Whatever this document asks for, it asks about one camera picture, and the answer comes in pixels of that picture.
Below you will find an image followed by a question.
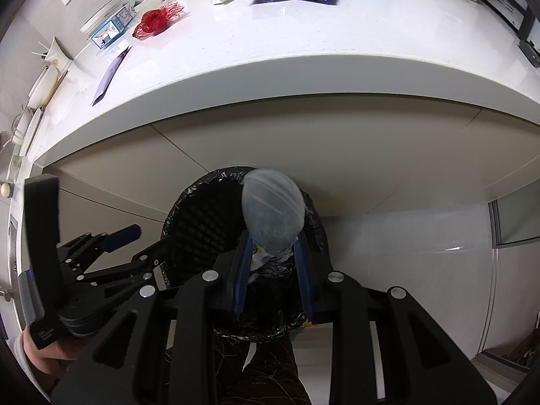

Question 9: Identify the person's left forearm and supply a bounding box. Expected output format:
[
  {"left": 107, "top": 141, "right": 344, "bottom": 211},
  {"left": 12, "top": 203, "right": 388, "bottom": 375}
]
[{"left": 12, "top": 335, "right": 55, "bottom": 397}]

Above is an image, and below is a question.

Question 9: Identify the black metal rack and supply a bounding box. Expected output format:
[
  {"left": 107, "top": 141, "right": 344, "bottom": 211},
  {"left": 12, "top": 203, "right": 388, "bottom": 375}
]
[{"left": 481, "top": 0, "right": 540, "bottom": 68}]

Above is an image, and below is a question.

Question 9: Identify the person's left hand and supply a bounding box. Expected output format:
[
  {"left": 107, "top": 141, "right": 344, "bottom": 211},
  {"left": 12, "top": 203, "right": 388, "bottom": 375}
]
[{"left": 22, "top": 331, "right": 92, "bottom": 374}]

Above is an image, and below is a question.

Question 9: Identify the blue white milk carton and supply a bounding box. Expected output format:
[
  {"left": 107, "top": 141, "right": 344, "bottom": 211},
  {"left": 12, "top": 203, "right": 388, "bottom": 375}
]
[{"left": 90, "top": 8, "right": 136, "bottom": 49}]

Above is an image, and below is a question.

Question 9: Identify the white paper cup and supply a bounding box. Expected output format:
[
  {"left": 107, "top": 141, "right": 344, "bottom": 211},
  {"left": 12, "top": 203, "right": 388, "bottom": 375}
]
[{"left": 33, "top": 37, "right": 76, "bottom": 72}]

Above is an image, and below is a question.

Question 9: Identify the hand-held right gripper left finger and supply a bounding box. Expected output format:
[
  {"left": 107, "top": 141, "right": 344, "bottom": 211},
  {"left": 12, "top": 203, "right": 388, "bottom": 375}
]
[{"left": 51, "top": 230, "right": 254, "bottom": 405}]

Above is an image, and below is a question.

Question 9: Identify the red mesh net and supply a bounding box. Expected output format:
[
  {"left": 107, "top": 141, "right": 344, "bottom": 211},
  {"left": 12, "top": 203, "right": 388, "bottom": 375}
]
[{"left": 132, "top": 2, "right": 186, "bottom": 42}]

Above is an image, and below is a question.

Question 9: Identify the grey framed glass panel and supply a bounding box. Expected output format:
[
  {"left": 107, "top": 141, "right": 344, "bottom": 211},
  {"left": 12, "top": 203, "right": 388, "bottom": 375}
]
[{"left": 488, "top": 186, "right": 540, "bottom": 249}]

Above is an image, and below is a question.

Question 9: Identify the purple flat packet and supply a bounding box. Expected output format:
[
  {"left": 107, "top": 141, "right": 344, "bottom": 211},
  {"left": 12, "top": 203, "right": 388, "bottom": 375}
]
[{"left": 90, "top": 46, "right": 132, "bottom": 106}]

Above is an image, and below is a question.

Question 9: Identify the black lined trash bin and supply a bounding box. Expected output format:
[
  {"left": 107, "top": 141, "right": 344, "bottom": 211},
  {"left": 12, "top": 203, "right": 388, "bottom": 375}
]
[{"left": 161, "top": 168, "right": 334, "bottom": 340}]

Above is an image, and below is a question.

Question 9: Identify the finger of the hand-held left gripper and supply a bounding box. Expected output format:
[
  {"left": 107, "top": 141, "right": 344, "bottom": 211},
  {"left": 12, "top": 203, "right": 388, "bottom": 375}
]
[
  {"left": 58, "top": 224, "right": 142, "bottom": 265},
  {"left": 79, "top": 238, "right": 176, "bottom": 301}
]

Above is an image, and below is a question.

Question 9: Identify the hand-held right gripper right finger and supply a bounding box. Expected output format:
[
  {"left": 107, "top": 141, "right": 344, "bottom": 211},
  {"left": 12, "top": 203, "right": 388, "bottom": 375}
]
[{"left": 293, "top": 232, "right": 498, "bottom": 405}]

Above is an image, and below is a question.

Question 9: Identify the blue rimmed white plate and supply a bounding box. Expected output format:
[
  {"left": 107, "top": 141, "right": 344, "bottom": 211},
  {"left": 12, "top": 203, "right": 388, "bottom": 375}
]
[{"left": 15, "top": 107, "right": 43, "bottom": 157}]

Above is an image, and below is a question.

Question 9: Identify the plain white bowl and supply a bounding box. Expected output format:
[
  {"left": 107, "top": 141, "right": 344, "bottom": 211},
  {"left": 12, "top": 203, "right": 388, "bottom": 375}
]
[{"left": 27, "top": 67, "right": 65, "bottom": 108}]

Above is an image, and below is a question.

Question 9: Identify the white printed wrapper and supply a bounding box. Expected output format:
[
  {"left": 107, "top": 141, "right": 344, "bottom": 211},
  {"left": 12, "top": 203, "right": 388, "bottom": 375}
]
[{"left": 249, "top": 242, "right": 271, "bottom": 281}]

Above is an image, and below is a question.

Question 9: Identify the beige cabinet front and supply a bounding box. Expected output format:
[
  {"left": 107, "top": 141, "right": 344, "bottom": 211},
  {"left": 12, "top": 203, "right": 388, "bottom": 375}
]
[{"left": 42, "top": 93, "right": 540, "bottom": 220}]

